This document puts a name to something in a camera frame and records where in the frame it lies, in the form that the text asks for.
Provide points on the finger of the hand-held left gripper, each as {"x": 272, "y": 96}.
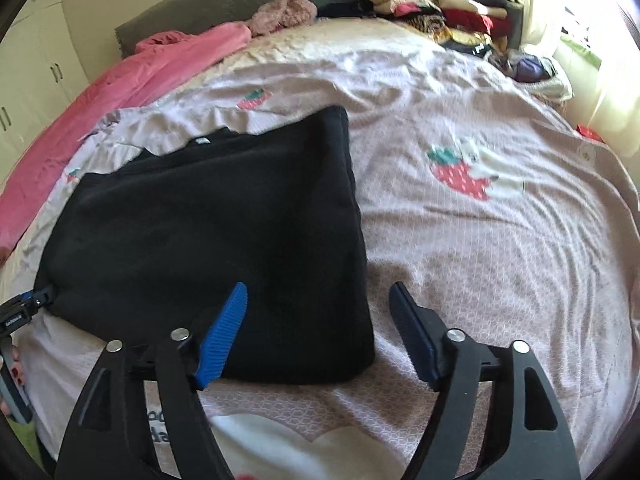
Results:
{"x": 42, "y": 297}

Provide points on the pink knit garment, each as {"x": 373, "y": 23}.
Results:
{"x": 282, "y": 12}

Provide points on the black printed sweatshirt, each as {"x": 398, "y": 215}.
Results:
{"x": 210, "y": 240}

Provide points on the grey headboard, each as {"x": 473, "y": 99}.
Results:
{"x": 200, "y": 5}

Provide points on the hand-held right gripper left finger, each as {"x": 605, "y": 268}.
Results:
{"x": 222, "y": 332}

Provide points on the strawberry print bed quilt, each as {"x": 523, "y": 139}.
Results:
{"x": 475, "y": 260}

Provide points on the green cloth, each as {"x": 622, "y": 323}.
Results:
{"x": 25, "y": 442}

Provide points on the pink blanket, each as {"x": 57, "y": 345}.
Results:
{"x": 100, "y": 105}

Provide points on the red box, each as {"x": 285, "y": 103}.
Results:
{"x": 590, "y": 133}

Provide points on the purple cloth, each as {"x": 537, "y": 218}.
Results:
{"x": 530, "y": 69}

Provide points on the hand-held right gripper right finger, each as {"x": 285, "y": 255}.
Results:
{"x": 411, "y": 330}

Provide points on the person's left hand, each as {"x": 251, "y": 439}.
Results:
{"x": 19, "y": 372}

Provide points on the cream wardrobe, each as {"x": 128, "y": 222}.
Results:
{"x": 35, "y": 60}

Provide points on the pile of folded clothes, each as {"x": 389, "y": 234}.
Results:
{"x": 445, "y": 5}

